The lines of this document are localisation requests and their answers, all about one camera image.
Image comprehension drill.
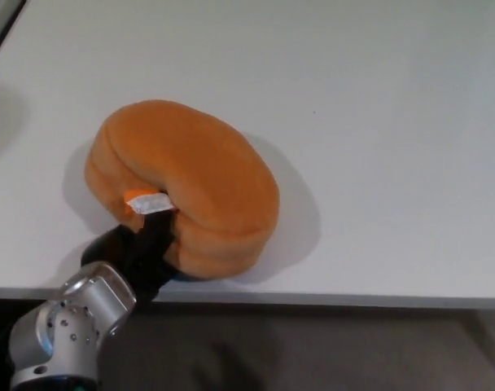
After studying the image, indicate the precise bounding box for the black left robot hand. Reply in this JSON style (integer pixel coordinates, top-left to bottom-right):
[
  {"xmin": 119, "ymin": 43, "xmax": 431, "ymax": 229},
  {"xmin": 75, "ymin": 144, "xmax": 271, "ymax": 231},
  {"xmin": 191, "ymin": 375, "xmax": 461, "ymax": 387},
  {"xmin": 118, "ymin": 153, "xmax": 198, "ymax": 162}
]
[{"xmin": 81, "ymin": 211, "xmax": 182, "ymax": 305}]

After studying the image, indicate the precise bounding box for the orange soft plush plate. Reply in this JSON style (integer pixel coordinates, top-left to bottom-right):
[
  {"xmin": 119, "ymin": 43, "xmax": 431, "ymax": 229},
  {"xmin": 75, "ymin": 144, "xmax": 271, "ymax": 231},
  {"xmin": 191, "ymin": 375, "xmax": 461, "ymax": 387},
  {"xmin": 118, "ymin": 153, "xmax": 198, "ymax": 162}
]
[{"xmin": 85, "ymin": 99, "xmax": 281, "ymax": 281}]

